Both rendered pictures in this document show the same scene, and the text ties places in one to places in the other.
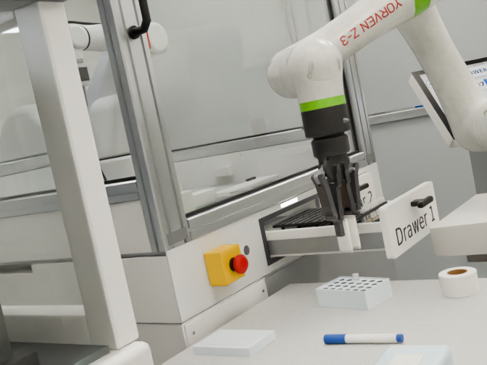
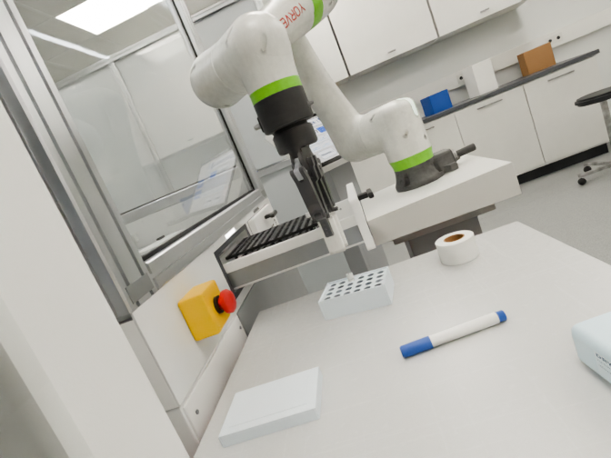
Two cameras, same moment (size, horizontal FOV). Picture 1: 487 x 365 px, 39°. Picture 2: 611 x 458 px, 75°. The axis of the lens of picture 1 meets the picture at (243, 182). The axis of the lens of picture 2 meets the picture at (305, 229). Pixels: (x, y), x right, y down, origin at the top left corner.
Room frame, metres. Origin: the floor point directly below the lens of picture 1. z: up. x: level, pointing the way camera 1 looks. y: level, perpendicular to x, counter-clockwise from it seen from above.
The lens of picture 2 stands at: (0.75, 0.18, 1.05)
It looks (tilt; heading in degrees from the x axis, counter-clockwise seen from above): 10 degrees down; 334
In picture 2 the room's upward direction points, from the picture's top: 22 degrees counter-clockwise
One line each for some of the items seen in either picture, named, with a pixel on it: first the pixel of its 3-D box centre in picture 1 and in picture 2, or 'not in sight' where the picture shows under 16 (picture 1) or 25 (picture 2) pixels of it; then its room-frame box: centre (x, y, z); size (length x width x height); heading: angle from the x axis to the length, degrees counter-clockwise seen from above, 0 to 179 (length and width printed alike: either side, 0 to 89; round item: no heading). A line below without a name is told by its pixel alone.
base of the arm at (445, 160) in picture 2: not in sight; (435, 164); (1.61, -0.73, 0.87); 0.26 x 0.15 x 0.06; 60
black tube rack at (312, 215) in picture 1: (332, 226); (281, 243); (1.63, -0.19, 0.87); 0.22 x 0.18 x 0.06; 54
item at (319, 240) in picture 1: (329, 228); (278, 246); (1.64, -0.18, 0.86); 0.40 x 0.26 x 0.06; 54
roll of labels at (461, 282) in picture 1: (459, 282); (456, 247); (1.27, -0.36, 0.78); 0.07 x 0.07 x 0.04
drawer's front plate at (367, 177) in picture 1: (351, 200); (266, 227); (1.94, -0.29, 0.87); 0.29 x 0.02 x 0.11; 144
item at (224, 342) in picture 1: (234, 342); (274, 404); (1.23, 0.08, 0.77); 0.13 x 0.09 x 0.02; 55
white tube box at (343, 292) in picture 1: (353, 292); (356, 293); (1.35, -0.17, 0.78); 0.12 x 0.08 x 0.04; 43
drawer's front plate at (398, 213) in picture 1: (411, 217); (358, 212); (1.51, -0.35, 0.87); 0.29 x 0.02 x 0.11; 144
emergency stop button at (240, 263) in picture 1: (238, 263); (225, 302); (1.39, 0.04, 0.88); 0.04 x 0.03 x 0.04; 144
